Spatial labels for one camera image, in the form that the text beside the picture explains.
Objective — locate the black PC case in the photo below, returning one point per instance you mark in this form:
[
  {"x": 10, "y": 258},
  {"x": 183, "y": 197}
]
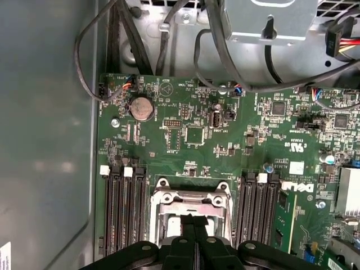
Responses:
[{"x": 42, "y": 112}]

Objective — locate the green motherboard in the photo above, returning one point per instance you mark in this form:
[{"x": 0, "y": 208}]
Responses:
[{"x": 225, "y": 152}]

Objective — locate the black graphics card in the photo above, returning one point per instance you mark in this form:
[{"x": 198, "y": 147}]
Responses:
[{"x": 344, "y": 247}]

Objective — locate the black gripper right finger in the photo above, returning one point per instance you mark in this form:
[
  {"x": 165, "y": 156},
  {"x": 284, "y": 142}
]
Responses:
[{"x": 211, "y": 253}]

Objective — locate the round coin battery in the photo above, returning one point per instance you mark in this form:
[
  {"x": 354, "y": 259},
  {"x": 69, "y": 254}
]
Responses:
[{"x": 142, "y": 108}]

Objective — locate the CPU socket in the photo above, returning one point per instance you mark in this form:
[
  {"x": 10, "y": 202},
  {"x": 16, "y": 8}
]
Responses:
[{"x": 155, "y": 201}]

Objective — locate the green RAM stick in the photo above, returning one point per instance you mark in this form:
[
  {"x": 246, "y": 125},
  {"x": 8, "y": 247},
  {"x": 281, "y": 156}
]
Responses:
[{"x": 287, "y": 219}]

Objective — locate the silver chipset heat sink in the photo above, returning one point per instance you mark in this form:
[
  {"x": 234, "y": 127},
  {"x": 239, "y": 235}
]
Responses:
[{"x": 350, "y": 191}]

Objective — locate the black power connector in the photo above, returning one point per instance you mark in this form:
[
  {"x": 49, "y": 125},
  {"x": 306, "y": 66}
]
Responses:
[{"x": 336, "y": 39}]

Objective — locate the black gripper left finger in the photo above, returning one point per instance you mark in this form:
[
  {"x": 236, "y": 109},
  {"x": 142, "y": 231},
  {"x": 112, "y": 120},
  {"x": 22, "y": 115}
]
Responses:
[{"x": 180, "y": 253}]

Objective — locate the metal socket cover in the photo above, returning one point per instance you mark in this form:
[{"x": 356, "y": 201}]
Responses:
[{"x": 174, "y": 209}]

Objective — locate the silver drive cage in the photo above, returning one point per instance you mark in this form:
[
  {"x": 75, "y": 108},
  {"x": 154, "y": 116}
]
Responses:
[{"x": 247, "y": 17}]

